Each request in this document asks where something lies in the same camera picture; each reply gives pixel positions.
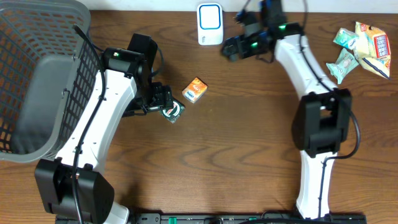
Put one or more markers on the teal wet wipes pack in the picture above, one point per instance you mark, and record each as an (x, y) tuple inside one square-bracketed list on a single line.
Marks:
[(344, 64)]

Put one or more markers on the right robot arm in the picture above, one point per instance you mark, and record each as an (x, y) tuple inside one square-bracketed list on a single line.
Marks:
[(321, 120)]

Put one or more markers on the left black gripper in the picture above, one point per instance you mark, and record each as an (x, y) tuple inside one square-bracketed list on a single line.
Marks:
[(162, 98)]

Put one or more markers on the yellow snack bag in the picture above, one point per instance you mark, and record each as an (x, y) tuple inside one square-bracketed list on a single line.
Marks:
[(372, 49)]

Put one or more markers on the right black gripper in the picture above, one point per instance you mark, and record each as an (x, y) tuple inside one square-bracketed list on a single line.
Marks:
[(240, 49)]

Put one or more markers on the dark green round-logo packet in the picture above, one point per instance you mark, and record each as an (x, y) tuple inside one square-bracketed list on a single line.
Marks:
[(174, 113)]

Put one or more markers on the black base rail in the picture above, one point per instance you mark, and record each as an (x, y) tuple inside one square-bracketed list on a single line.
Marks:
[(266, 217)]

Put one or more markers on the small orange box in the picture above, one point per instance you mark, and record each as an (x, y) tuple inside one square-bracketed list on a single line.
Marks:
[(194, 90)]

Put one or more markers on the white barcode scanner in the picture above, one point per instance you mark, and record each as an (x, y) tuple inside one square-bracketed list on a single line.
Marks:
[(210, 23)]

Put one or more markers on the small teal packet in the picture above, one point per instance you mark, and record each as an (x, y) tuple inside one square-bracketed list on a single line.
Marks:
[(346, 38)]

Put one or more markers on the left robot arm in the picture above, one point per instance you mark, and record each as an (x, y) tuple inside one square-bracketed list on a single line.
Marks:
[(72, 186)]

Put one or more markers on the grey plastic shopping basket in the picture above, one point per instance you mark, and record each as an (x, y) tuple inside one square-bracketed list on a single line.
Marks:
[(48, 74)]

